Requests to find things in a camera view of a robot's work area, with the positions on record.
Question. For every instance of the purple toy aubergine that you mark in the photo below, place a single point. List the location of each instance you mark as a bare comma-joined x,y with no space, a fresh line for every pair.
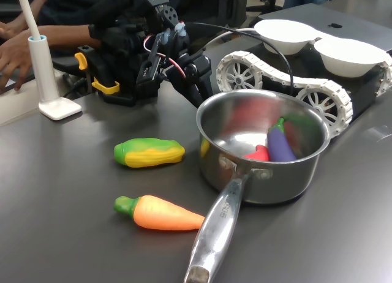
278,145

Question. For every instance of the grey laptop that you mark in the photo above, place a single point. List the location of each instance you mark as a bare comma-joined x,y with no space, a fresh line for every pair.
352,22

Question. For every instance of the white bowl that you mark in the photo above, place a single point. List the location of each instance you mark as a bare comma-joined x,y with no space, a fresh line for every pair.
284,38
349,59

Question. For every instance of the person's right hand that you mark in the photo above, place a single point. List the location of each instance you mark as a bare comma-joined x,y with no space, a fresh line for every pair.
9,30

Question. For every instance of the black gripper camera board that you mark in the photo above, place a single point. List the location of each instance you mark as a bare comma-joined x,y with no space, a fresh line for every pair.
148,70

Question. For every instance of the black clip with yellow grips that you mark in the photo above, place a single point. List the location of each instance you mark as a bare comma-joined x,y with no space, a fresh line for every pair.
98,68

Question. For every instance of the orange toy carrot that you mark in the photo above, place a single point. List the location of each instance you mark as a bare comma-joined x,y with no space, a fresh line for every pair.
165,217

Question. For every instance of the yellow green toy corn cob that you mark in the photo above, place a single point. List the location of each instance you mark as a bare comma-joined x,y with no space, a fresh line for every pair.
150,152

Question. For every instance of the white post with base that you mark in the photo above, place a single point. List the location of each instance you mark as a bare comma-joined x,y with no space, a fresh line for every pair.
43,68

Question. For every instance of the red toy chilli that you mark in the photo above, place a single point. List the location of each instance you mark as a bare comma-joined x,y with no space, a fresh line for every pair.
258,154

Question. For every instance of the small white-tracked vehicle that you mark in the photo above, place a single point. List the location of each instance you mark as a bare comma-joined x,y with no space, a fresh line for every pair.
239,79

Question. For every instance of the person's left hand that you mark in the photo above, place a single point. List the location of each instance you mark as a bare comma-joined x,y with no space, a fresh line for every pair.
15,62

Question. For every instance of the black office chair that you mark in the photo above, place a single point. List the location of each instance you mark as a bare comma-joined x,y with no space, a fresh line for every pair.
226,7

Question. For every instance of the pale grey putty lump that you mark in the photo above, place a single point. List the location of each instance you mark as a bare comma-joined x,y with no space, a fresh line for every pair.
180,28

